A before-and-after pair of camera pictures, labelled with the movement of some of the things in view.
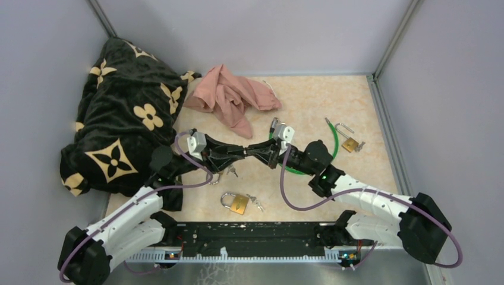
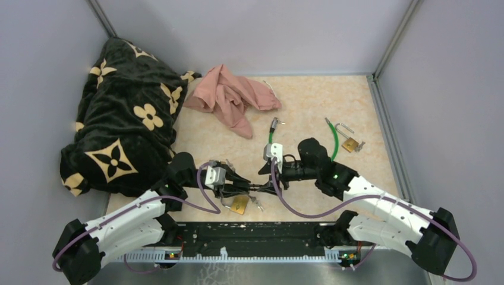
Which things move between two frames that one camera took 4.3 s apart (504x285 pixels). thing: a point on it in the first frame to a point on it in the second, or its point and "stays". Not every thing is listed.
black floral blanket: (129, 107) stays
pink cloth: (230, 97) stays
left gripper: (221, 161) to (225, 190)
